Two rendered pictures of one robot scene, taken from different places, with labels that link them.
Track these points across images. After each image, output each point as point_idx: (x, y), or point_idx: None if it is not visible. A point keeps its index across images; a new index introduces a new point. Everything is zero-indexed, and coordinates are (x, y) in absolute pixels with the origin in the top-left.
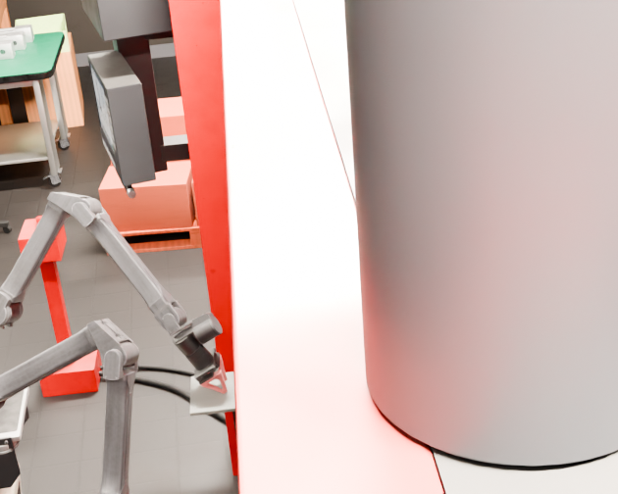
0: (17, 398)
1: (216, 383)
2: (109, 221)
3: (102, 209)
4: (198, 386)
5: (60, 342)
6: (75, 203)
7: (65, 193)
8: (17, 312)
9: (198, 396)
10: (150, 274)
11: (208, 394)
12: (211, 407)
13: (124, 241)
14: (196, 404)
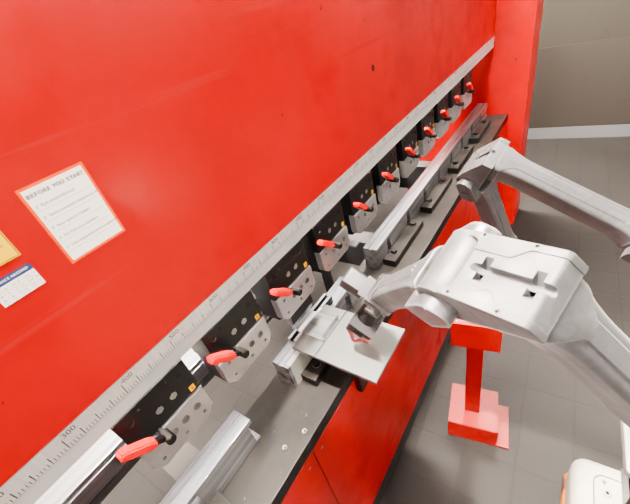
0: None
1: (359, 355)
2: (416, 269)
3: (415, 297)
4: (377, 360)
5: (546, 173)
6: (492, 227)
7: (517, 290)
8: None
9: (385, 346)
10: (386, 279)
11: (375, 344)
12: (382, 327)
13: (404, 270)
14: (392, 337)
